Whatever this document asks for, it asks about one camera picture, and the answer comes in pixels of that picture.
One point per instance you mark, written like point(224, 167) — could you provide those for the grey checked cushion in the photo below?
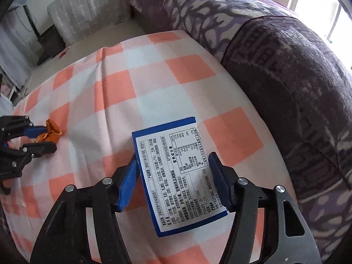
point(88, 8)

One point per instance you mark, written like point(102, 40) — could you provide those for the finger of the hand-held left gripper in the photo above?
point(37, 132)
point(41, 148)

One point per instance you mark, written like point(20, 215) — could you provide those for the window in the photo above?
point(316, 8)

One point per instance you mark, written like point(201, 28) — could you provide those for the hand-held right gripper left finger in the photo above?
point(128, 181)

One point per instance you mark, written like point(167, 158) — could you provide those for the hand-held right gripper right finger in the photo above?
point(220, 178)

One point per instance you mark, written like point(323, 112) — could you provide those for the orange foil wrapper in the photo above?
point(52, 133)

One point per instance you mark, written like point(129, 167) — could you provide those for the orange checked tablecloth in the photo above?
point(115, 88)

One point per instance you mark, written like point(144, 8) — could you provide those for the black low cabinet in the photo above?
point(49, 46)

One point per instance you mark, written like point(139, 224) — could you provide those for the small blue and white box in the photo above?
point(176, 187)

